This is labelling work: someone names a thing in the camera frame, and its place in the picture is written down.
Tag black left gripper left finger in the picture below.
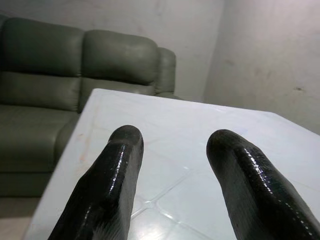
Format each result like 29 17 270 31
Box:
48 124 145 240

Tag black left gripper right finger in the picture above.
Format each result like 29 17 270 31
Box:
206 128 320 240

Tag white table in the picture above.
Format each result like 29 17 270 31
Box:
23 87 320 240

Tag green leather sofa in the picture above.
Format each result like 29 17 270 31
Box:
0 14 185 199

